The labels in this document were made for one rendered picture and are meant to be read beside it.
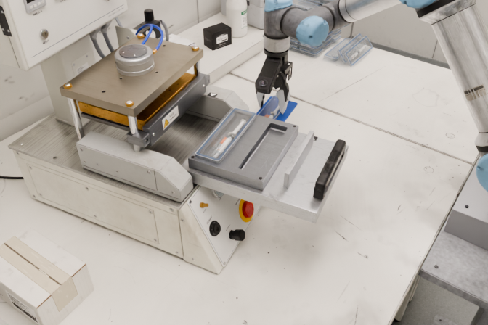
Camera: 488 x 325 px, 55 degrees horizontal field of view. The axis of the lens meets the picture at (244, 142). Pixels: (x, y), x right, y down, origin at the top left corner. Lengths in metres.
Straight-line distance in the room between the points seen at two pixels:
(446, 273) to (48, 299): 0.82
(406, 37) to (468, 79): 2.45
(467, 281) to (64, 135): 0.96
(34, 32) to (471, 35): 0.82
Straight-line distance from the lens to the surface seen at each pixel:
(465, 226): 1.20
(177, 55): 1.07
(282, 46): 1.34
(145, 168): 0.94
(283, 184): 0.93
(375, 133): 1.47
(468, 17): 0.99
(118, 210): 1.08
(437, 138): 1.51
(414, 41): 3.43
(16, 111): 1.58
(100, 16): 1.13
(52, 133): 1.20
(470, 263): 1.18
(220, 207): 1.04
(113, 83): 0.99
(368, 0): 1.24
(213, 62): 1.69
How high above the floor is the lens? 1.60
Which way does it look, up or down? 38 degrees down
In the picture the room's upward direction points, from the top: straight up
